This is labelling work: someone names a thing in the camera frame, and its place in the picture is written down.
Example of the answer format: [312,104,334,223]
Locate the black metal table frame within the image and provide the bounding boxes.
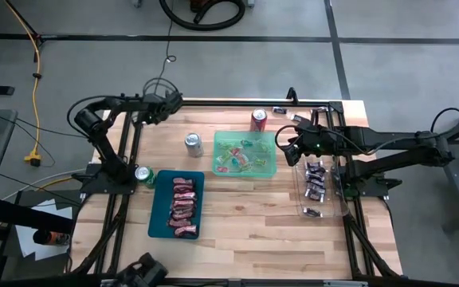
[69,97,405,280]

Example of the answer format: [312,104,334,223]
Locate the black vacuum hose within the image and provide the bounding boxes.
[159,0,246,32]

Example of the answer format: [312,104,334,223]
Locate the thin black floor cable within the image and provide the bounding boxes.
[151,18,178,92]

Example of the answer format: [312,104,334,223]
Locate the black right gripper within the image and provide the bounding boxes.
[284,121,336,167]

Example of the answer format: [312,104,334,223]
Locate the dark blue plastic basket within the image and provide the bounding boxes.
[147,170,206,241]

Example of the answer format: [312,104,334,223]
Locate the yellow extension cable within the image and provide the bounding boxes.
[4,0,42,165]

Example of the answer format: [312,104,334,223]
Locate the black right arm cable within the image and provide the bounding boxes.
[274,124,306,151]

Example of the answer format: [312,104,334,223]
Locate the green soda can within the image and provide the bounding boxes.
[134,165,158,189]

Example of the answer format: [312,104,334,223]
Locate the vacuum cleaner body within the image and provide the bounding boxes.
[189,0,215,14]

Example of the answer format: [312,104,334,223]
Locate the dark bottle with orange end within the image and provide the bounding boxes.
[33,230,72,247]

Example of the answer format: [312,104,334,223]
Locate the white paper sheets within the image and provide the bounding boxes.
[14,198,74,261]

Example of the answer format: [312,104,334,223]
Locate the red soda can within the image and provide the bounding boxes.
[249,108,269,132]

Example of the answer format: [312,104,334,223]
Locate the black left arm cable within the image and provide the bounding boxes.
[141,77,181,97]

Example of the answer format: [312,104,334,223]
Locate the clear plastic basket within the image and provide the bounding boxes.
[292,156,351,220]

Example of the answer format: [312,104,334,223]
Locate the black handheld device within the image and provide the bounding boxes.
[114,251,170,287]

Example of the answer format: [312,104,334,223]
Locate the translucent green plastic basket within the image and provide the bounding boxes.
[212,130,278,179]

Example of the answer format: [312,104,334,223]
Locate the silver soda can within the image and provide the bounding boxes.
[184,132,205,159]

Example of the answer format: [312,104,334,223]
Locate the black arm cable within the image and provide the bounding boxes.
[274,124,306,151]
[141,77,181,97]

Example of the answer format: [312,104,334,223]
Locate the black stand leg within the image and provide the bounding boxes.
[4,0,45,45]

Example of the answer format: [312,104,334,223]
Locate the black slanted bar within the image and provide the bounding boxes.
[0,195,75,235]

